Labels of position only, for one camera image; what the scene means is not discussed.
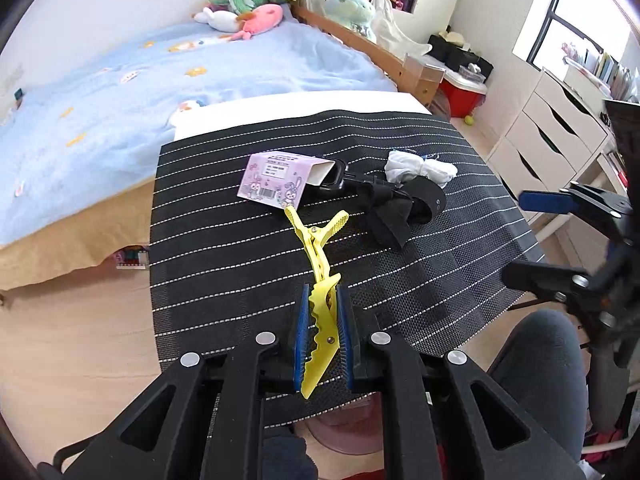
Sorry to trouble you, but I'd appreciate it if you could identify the clear plastic box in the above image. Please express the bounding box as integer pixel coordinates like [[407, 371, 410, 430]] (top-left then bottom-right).
[[402, 55, 446, 83]]

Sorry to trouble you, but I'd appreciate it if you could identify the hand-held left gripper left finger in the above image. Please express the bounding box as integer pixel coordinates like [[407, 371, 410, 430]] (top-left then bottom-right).
[[37, 284, 313, 480]]

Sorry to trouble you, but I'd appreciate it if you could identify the white drawer cabinet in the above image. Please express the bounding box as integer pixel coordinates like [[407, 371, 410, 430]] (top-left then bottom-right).
[[487, 67, 621, 241]]

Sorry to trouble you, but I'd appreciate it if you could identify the black strap with plastic clip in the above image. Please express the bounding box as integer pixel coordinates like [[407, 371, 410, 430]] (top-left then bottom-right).
[[320, 159, 446, 251]]

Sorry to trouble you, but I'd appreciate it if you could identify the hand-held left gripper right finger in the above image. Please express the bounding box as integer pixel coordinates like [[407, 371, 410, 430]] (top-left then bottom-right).
[[335, 284, 588, 480]]

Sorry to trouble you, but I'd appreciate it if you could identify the black fabric bag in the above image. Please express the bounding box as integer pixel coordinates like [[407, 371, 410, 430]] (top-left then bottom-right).
[[427, 35, 493, 86]]

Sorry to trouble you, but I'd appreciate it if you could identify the pink whale plush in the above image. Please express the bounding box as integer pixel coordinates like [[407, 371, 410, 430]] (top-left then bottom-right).
[[227, 4, 285, 42]]

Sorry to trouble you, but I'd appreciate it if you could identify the red storage box white lid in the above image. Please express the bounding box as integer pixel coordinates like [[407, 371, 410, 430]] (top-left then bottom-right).
[[437, 72, 488, 118]]

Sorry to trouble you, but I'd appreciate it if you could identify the purple printed packaging card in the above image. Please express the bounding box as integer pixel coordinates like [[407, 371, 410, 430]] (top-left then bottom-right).
[[237, 154, 337, 209]]

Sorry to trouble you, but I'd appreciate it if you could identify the white rabbit plush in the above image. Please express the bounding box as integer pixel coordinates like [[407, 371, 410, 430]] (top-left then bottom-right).
[[194, 7, 241, 32]]

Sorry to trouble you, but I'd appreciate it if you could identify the bed with blue blanket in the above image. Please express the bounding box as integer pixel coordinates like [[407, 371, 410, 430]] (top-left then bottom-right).
[[292, 5, 446, 106], [0, 22, 401, 248]]

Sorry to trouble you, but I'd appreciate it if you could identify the row of books and papers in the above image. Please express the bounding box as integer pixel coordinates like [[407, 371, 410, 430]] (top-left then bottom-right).
[[560, 42, 640, 102]]

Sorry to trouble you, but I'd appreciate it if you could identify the window with dark frame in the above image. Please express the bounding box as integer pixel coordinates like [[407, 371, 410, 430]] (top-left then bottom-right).
[[530, 0, 640, 68]]

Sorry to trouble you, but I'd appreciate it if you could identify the yellow plastic hair clip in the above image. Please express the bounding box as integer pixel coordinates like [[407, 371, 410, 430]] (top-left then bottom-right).
[[284, 205, 351, 401]]

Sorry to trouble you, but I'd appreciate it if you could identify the mint green plush animal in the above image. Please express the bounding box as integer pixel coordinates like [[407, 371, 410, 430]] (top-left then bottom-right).
[[320, 0, 378, 43]]

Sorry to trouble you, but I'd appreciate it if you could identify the white tissue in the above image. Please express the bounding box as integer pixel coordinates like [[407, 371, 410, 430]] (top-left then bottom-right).
[[384, 149, 458, 190]]

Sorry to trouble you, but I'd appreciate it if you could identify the beige bed skirt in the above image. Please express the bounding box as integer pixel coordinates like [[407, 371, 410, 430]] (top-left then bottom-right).
[[0, 185, 161, 291]]

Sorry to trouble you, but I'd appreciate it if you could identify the black striped woven mat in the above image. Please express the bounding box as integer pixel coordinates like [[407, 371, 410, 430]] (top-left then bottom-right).
[[146, 109, 548, 431]]

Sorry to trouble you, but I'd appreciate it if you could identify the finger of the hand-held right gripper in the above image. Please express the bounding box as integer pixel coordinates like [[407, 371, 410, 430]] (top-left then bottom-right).
[[501, 260, 610, 307], [519, 182, 630, 235]]

